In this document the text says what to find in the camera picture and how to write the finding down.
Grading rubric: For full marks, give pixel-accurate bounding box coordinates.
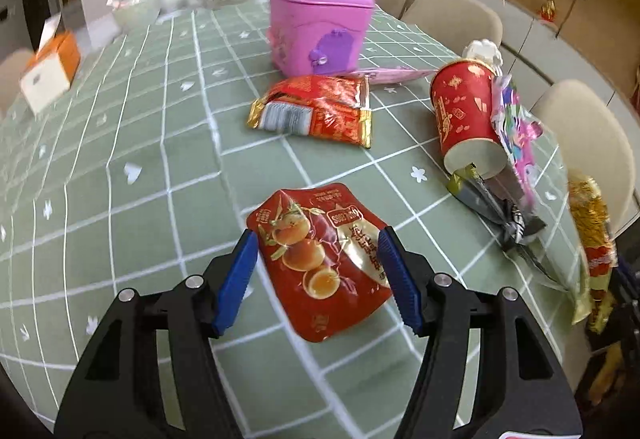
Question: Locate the pink toy case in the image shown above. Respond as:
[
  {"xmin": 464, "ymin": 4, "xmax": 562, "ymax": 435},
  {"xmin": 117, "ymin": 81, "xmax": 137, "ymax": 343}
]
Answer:
[{"xmin": 267, "ymin": 0, "xmax": 376, "ymax": 80}]

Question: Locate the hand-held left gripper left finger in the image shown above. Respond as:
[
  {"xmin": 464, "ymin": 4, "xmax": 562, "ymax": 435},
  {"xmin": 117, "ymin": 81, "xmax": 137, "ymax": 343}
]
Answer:
[{"xmin": 54, "ymin": 228, "xmax": 259, "ymax": 439}]

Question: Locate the black cable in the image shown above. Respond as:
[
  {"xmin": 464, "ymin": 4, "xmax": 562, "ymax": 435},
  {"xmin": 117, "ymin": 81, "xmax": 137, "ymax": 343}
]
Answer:
[{"xmin": 555, "ymin": 0, "xmax": 583, "ymax": 40}]

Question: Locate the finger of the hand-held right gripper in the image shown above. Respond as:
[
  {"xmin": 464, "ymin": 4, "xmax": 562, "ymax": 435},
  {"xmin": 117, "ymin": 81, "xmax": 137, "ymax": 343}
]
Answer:
[{"xmin": 590, "ymin": 291, "xmax": 640, "ymax": 360}]

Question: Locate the red paper cup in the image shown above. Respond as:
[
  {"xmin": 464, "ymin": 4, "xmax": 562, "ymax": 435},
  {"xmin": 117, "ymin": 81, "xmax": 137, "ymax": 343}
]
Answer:
[{"xmin": 430, "ymin": 59, "xmax": 513, "ymax": 180}]

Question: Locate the gold and red wrapper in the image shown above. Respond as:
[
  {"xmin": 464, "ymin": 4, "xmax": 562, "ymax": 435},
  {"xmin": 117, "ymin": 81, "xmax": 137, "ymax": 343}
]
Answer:
[{"xmin": 567, "ymin": 171, "xmax": 619, "ymax": 325}]

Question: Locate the white and orange tissue box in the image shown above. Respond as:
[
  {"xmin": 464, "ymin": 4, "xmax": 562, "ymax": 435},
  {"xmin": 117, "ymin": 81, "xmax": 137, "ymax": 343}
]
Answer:
[{"xmin": 19, "ymin": 31, "xmax": 82, "ymax": 114}]

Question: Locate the colourful pink foil wrapper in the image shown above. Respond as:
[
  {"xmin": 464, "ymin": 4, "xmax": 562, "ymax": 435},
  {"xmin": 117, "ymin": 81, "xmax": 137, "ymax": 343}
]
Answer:
[{"xmin": 490, "ymin": 74, "xmax": 543, "ymax": 214}]

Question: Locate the green checked tablecloth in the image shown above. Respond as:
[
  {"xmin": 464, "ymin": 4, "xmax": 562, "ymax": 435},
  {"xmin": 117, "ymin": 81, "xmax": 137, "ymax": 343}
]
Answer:
[{"xmin": 0, "ymin": 1, "xmax": 581, "ymax": 439}]

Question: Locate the grey and black wrapper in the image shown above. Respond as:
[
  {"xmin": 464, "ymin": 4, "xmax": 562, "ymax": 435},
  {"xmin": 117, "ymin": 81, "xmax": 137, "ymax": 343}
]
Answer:
[{"xmin": 446, "ymin": 164, "xmax": 548, "ymax": 252}]

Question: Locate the red and gold snack packet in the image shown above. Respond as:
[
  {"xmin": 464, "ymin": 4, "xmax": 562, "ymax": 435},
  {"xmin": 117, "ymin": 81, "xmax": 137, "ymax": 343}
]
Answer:
[{"xmin": 246, "ymin": 74, "xmax": 373, "ymax": 148}]

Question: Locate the red egg snack packet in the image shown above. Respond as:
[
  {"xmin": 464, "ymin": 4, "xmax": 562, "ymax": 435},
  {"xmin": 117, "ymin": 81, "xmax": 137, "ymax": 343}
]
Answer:
[{"xmin": 246, "ymin": 182, "xmax": 396, "ymax": 344}]

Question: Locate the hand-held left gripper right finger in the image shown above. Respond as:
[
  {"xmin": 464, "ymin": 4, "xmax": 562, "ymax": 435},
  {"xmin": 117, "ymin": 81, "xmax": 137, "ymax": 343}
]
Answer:
[{"xmin": 376, "ymin": 227, "xmax": 584, "ymax": 439}]

